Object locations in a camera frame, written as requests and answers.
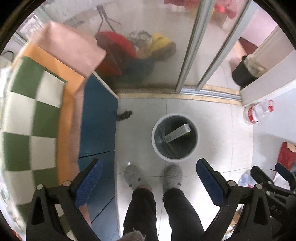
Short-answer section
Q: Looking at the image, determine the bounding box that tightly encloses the white round trash bin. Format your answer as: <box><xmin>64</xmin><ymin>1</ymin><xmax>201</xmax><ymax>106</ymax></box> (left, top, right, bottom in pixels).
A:
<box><xmin>151</xmin><ymin>113</ymin><xmax>199</xmax><ymax>163</ymax></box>

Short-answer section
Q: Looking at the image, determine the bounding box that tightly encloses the black trash bin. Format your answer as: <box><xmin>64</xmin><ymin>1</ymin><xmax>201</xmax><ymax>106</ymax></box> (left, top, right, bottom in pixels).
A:
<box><xmin>232</xmin><ymin>54</ymin><xmax>267</xmax><ymax>89</ymax></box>

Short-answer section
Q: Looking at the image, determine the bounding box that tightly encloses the clear plastic water bottle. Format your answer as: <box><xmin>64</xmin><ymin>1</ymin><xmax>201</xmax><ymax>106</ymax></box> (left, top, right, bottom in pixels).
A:
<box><xmin>243</xmin><ymin>99</ymin><xmax>274</xmax><ymax>125</ymax></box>

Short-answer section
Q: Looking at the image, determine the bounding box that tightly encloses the right grey slipper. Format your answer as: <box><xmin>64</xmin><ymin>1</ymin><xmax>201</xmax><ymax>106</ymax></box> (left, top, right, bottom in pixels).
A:
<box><xmin>164</xmin><ymin>165</ymin><xmax>183</xmax><ymax>192</ymax></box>

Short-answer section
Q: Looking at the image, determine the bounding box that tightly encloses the grey slipper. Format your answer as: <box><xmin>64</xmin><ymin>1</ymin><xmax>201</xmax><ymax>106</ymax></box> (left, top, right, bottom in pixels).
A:
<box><xmin>124</xmin><ymin>165</ymin><xmax>152</xmax><ymax>191</ymax></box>
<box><xmin>164</xmin><ymin>165</ymin><xmax>183</xmax><ymax>192</ymax></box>

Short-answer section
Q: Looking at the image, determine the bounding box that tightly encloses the white carton in bin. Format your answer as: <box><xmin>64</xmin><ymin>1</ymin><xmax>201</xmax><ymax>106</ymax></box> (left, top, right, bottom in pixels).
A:
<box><xmin>165</xmin><ymin>123</ymin><xmax>191</xmax><ymax>143</ymax></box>

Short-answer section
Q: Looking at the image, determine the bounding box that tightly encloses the left black trouser leg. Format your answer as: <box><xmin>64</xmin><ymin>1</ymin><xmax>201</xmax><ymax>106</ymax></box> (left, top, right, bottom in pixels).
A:
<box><xmin>123</xmin><ymin>188</ymin><xmax>159</xmax><ymax>240</ymax></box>

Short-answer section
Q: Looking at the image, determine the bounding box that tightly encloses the green white checkered tablecloth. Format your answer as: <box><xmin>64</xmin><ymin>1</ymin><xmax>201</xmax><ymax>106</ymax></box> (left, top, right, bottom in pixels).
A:
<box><xmin>1</xmin><ymin>56</ymin><xmax>66</xmax><ymax>238</ymax></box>

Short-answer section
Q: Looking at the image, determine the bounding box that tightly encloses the blue cabinet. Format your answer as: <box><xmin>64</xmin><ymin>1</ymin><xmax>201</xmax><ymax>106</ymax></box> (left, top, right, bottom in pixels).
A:
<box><xmin>78</xmin><ymin>75</ymin><xmax>119</xmax><ymax>240</ymax></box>

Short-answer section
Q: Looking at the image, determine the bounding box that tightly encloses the left grey slipper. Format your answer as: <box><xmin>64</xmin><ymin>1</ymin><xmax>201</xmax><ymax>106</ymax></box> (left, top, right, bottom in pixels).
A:
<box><xmin>124</xmin><ymin>165</ymin><xmax>152</xmax><ymax>191</ymax></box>

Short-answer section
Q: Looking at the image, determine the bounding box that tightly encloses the dark rag on floor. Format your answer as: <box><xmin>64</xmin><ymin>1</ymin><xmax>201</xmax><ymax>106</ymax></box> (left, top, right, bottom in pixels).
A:
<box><xmin>116</xmin><ymin>110</ymin><xmax>133</xmax><ymax>121</ymax></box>

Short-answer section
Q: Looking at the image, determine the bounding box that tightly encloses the orange cloth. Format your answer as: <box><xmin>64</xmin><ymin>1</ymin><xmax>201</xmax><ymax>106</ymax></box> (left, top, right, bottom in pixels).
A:
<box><xmin>21</xmin><ymin>43</ymin><xmax>85</xmax><ymax>184</ymax></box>

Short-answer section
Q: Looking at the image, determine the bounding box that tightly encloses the yellow bag behind glass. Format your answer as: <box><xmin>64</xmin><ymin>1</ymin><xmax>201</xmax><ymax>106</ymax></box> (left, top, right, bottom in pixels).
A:
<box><xmin>150</xmin><ymin>33</ymin><xmax>177</xmax><ymax>61</ymax></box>

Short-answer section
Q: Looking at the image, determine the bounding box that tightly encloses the pink cloth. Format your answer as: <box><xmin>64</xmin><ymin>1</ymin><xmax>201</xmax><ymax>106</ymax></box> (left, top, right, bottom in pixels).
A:
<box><xmin>30</xmin><ymin>21</ymin><xmax>106</xmax><ymax>77</ymax></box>

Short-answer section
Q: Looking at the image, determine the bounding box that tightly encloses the red bucket behind glass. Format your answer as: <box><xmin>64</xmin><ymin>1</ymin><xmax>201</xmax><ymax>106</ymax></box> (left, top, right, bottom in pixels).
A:
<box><xmin>95</xmin><ymin>31</ymin><xmax>137</xmax><ymax>77</ymax></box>

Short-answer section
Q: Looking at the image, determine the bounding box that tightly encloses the sliding glass door frame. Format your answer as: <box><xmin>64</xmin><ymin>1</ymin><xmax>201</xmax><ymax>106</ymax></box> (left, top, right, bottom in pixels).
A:
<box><xmin>175</xmin><ymin>1</ymin><xmax>257</xmax><ymax>93</ymax></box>

